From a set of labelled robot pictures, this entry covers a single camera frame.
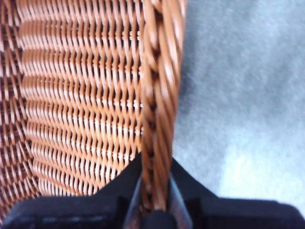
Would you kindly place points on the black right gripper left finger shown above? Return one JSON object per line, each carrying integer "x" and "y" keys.
{"x": 71, "y": 212}

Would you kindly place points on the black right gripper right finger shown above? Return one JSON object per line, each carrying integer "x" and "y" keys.
{"x": 238, "y": 214}

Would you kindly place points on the brown woven wicker basket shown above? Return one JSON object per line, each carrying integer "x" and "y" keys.
{"x": 78, "y": 95}

